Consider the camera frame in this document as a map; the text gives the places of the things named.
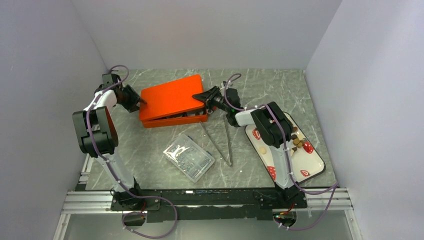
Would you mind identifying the orange tray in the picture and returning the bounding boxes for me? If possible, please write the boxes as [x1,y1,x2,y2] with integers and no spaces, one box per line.
[139,74,204,122]

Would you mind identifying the orange chocolate box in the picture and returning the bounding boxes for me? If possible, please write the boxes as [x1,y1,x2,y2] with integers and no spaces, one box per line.
[141,113,209,129]

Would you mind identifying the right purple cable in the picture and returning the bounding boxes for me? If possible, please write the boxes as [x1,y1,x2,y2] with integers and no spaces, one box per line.
[223,73,340,232]

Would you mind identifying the metal tongs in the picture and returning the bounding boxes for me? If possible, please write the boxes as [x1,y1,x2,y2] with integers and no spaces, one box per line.
[199,116,233,167]

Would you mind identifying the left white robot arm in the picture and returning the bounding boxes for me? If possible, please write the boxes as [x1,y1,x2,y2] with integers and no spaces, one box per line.
[72,73,146,210]

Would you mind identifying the strawberry print white tray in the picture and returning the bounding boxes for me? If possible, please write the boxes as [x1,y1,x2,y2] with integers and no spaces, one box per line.
[244,112,326,189]

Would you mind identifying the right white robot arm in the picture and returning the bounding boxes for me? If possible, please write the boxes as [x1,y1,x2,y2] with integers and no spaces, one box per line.
[192,86,299,208]

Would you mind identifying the round white chocolate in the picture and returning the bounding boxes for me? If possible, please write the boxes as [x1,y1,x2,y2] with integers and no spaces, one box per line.
[259,147,267,155]

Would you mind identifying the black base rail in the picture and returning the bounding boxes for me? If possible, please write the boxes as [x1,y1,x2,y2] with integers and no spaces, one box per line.
[110,187,308,223]

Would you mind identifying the clear plastic screw box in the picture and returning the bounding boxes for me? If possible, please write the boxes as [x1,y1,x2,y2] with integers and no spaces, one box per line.
[163,134,215,183]

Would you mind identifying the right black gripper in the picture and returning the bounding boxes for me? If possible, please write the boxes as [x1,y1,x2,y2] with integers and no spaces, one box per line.
[192,86,231,114]

